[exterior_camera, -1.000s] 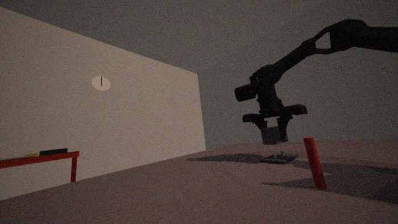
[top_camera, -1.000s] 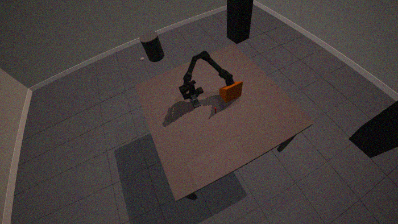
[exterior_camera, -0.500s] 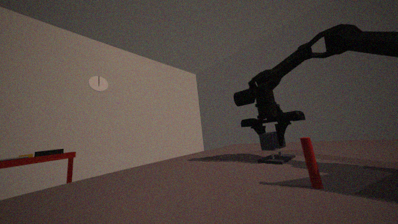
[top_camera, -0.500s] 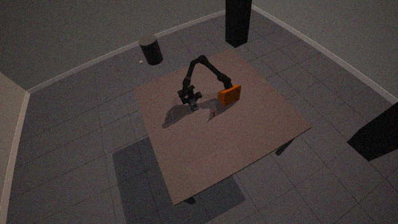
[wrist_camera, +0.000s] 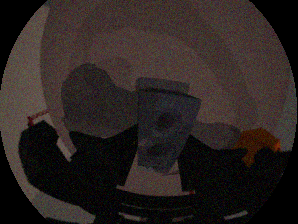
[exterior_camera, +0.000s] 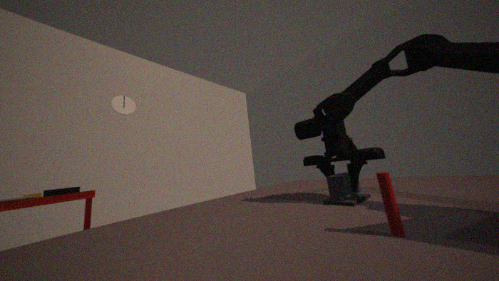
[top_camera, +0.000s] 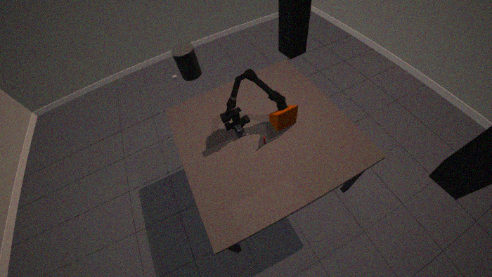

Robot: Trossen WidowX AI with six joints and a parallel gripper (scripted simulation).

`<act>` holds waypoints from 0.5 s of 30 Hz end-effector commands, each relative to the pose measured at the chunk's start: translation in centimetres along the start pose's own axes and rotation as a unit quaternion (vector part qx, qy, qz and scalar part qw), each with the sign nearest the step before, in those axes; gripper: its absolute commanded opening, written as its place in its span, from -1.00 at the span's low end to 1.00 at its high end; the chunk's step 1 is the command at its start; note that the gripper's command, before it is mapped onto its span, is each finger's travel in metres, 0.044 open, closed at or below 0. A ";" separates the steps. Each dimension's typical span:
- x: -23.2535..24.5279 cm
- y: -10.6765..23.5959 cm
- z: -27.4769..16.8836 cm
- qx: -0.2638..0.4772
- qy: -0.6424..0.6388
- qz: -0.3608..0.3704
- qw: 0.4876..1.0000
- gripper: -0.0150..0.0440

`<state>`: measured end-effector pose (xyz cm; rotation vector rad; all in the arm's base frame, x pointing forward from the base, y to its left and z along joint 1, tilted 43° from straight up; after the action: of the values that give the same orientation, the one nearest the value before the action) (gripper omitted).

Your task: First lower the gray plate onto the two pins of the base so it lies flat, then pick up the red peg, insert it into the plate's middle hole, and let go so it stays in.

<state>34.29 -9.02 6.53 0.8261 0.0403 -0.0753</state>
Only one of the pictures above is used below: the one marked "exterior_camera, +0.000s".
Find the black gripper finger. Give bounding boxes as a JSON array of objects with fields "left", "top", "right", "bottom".
[
  {"left": 316, "top": 165, "right": 335, "bottom": 177},
  {"left": 346, "top": 162, "right": 367, "bottom": 192}
]

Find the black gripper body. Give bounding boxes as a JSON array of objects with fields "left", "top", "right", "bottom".
[{"left": 303, "top": 131, "right": 386, "bottom": 166}]

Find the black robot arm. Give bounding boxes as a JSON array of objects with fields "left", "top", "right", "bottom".
[{"left": 294, "top": 34, "right": 499, "bottom": 140}]

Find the red peg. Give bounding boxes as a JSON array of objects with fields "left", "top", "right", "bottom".
[{"left": 376, "top": 173, "right": 406, "bottom": 237}]

